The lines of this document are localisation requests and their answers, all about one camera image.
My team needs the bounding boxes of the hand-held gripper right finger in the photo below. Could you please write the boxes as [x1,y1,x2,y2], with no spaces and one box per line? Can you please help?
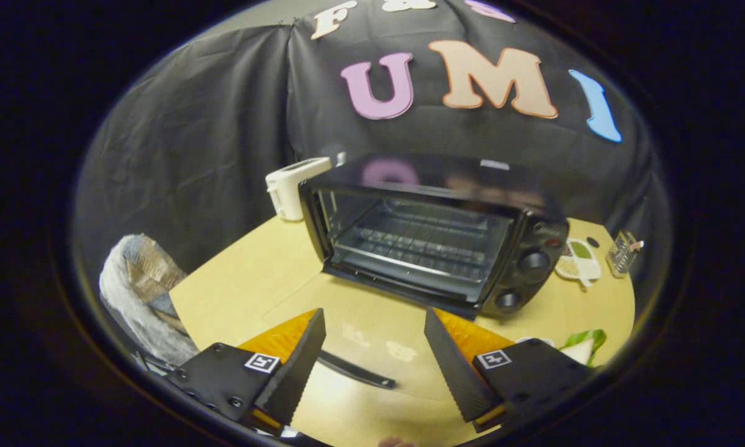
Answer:
[423,307,594,434]

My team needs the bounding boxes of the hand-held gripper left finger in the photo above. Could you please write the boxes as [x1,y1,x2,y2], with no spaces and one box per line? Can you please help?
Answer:
[165,309,327,435]

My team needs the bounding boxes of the toy sandwich with green lettuce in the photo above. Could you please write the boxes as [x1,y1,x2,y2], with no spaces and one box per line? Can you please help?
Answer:
[559,329,607,367]

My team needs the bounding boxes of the black toaster oven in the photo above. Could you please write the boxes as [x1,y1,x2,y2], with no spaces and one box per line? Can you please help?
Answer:
[261,154,571,401]

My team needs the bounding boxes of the white bread toaster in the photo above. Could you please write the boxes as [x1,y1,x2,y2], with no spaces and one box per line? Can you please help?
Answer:
[266,157,333,222]

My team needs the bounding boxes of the black backdrop cloth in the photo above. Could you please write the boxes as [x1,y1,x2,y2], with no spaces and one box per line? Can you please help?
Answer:
[74,0,656,274]

